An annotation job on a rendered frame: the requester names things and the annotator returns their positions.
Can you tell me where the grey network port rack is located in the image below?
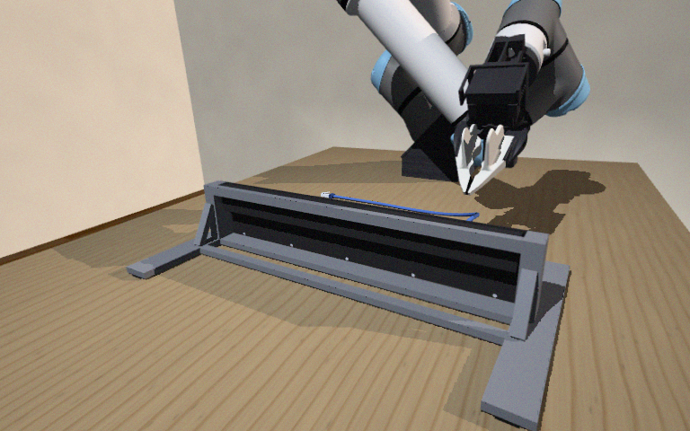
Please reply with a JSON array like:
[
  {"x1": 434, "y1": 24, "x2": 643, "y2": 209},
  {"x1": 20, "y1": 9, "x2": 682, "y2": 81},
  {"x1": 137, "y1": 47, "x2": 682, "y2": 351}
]
[{"x1": 127, "y1": 180, "x2": 570, "y2": 431}]

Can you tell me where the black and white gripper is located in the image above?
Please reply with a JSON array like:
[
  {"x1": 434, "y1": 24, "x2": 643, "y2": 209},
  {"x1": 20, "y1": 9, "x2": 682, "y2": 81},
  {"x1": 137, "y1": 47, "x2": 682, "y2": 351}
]
[{"x1": 453, "y1": 34, "x2": 539, "y2": 196}]

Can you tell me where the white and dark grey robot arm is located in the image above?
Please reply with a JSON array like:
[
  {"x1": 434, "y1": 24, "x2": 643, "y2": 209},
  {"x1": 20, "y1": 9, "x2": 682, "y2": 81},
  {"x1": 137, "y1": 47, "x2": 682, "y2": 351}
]
[{"x1": 337, "y1": 0, "x2": 590, "y2": 142}]

